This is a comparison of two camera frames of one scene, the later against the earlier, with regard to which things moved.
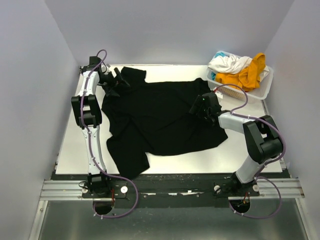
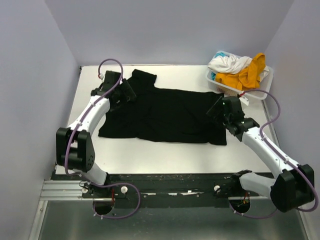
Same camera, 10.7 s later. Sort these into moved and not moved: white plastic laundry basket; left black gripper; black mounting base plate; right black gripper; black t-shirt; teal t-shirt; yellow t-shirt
Moved: black t-shirt; right black gripper; left black gripper
Not moved: black mounting base plate; teal t-shirt; white plastic laundry basket; yellow t-shirt
